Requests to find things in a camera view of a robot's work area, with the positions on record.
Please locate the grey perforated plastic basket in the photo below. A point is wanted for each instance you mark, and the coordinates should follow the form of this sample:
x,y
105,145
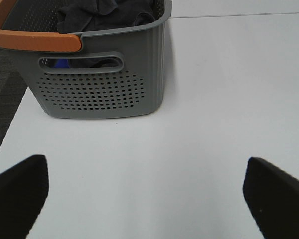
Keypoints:
x,y
116,73

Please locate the blue towel in basket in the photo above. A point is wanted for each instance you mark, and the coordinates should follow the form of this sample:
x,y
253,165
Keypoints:
x,y
62,63

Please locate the orange basket handle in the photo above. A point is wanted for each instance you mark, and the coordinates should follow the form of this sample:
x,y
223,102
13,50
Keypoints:
x,y
34,41

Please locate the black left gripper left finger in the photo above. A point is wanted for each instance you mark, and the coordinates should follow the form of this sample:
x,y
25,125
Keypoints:
x,y
23,192

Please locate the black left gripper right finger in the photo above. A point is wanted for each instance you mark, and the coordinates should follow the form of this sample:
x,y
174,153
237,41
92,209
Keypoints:
x,y
272,196

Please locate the dark grey towel in basket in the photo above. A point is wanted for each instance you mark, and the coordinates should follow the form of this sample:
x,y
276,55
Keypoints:
x,y
95,15

